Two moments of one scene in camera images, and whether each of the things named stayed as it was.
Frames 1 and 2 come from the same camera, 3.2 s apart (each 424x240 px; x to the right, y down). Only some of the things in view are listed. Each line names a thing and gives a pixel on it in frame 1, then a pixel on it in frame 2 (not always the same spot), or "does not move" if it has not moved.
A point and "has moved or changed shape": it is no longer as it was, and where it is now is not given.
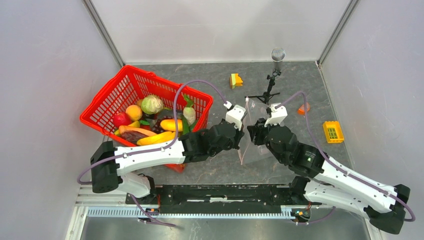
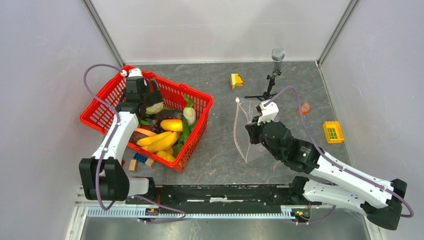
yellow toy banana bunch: x=159 y=138 does not move
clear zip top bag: x=250 y=152 has moved or changed shape
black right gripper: x=256 y=131 does not move
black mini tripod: x=267 y=95 does not move
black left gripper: x=239 y=135 → x=155 y=97
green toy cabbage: x=152 y=104 does not move
